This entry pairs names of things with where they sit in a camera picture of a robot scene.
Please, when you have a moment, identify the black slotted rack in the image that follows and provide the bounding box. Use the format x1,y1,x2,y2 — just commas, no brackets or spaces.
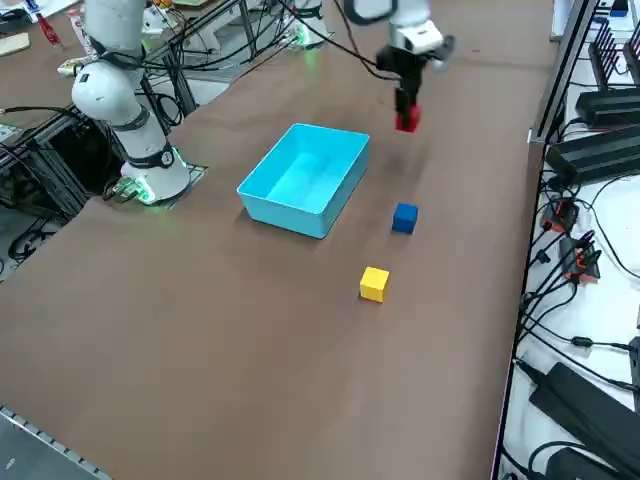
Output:
588,19,640,92

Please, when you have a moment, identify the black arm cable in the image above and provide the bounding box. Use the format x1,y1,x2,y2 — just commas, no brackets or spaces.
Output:
329,0,401,81

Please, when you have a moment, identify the bottle with white label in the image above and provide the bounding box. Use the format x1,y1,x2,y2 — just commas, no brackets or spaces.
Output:
67,7,91,54

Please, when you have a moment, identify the yellow cube block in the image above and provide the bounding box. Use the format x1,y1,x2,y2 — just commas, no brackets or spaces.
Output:
358,266,391,304

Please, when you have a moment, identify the grey metal rail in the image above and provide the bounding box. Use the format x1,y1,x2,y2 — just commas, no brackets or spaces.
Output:
0,403,112,480

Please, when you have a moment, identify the black cable with ferrite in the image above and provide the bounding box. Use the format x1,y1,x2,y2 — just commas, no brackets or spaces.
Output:
519,327,632,354

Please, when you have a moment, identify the orange black plug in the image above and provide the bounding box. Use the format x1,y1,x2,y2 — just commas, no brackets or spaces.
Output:
542,197,581,234

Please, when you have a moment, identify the black aluminium frame stand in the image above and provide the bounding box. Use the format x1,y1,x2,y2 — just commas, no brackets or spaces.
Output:
0,107,126,221

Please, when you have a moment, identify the red cube block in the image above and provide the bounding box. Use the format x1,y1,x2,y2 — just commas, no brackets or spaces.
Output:
394,105,424,134

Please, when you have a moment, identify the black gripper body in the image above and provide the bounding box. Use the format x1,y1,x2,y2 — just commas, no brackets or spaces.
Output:
375,45,436,84

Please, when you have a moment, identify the cyan plastic box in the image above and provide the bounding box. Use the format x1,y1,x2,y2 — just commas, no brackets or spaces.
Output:
236,122,372,240

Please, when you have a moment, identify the wooden board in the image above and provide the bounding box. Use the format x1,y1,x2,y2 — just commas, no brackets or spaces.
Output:
0,32,32,57

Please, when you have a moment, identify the blue cube block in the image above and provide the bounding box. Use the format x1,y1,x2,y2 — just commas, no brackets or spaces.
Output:
391,201,420,235

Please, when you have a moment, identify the large black power brick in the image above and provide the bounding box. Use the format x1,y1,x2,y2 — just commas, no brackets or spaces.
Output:
528,361,640,474

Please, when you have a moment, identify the red bottle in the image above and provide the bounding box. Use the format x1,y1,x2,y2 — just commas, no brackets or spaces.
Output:
34,10,66,50

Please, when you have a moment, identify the ribbed black power brick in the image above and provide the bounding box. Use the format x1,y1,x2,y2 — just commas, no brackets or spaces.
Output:
545,124,640,187

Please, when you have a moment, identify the aluminium camera post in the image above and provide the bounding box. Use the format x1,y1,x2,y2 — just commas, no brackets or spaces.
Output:
528,0,599,146

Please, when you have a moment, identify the orange black clamp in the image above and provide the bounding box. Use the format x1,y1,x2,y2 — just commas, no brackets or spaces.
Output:
558,230,602,285

